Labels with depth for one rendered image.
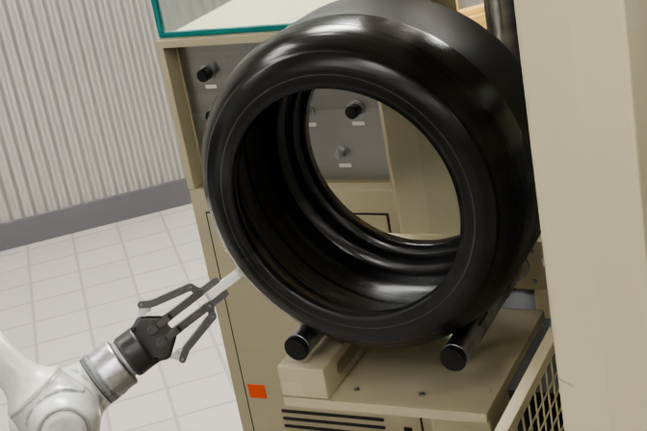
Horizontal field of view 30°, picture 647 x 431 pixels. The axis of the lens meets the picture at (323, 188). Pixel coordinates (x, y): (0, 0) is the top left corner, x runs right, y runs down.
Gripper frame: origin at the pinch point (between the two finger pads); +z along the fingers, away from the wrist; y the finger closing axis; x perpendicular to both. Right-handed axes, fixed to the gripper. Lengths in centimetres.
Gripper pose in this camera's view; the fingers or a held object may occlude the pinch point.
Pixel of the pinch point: (223, 284)
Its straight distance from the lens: 203.9
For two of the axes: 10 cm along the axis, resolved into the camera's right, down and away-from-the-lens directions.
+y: 5.9, 8.0, 0.8
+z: 7.9, -6.0, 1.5
